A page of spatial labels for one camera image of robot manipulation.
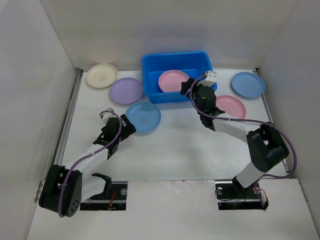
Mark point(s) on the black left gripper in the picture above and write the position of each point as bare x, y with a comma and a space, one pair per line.
128, 129

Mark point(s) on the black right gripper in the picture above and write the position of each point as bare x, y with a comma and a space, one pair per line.
191, 88

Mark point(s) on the pink plate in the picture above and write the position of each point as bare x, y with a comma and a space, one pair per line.
232, 106
171, 80

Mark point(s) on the blue plate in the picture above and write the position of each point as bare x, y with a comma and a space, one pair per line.
145, 116
248, 85

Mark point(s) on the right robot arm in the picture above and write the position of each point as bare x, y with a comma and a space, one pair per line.
266, 143

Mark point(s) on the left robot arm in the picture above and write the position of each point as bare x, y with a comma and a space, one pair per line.
66, 187

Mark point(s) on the blue plastic bin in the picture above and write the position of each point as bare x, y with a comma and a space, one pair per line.
193, 63

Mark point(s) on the small purple plate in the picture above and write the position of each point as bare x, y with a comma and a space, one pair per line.
126, 91

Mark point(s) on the cream plate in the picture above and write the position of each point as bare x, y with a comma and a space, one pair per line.
101, 75

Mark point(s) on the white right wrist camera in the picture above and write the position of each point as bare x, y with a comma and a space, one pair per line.
209, 78

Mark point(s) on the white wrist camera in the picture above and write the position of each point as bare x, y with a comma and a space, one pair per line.
209, 78
106, 115

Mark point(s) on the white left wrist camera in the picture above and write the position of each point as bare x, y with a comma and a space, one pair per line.
106, 115

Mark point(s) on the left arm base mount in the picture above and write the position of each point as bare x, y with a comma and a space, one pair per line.
115, 200

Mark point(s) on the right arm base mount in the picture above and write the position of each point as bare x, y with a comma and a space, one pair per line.
229, 200

